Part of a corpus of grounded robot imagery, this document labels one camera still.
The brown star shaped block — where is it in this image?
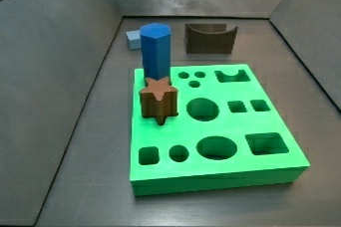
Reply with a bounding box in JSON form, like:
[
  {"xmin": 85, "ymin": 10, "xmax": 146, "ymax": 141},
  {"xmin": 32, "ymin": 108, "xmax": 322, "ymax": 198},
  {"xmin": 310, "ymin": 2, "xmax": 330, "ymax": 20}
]
[{"xmin": 139, "ymin": 77, "xmax": 178, "ymax": 125}]

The green shape sorting board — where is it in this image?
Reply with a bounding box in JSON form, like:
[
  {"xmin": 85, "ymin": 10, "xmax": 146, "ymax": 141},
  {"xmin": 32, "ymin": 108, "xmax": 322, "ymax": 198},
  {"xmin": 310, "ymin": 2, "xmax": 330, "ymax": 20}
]
[{"xmin": 129, "ymin": 64, "xmax": 309, "ymax": 196}]

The dark blue hexagonal prism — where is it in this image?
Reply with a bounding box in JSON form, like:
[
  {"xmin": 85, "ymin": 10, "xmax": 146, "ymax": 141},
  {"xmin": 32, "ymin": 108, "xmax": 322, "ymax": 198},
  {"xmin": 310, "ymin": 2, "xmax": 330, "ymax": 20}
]
[{"xmin": 140, "ymin": 23, "xmax": 171, "ymax": 80}]

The light blue rectangular block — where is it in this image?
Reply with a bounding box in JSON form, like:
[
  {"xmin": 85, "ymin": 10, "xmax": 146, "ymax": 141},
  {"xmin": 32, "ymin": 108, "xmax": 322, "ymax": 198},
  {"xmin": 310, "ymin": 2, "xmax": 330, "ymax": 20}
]
[{"xmin": 125, "ymin": 30, "xmax": 142, "ymax": 50}]

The dark brown curved fixture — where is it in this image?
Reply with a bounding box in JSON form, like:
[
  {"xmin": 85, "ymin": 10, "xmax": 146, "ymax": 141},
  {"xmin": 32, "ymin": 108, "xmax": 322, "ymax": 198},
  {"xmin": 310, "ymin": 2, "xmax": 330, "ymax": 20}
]
[{"xmin": 184, "ymin": 24, "xmax": 238, "ymax": 54}]

